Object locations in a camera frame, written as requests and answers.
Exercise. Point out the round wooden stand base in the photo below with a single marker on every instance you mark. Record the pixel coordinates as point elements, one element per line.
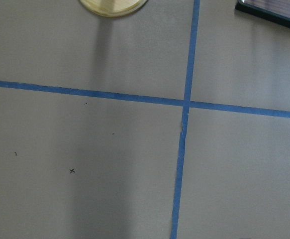
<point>113,8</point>

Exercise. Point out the black framed glass rack tray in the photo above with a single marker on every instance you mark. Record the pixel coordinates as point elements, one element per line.
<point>276,11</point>

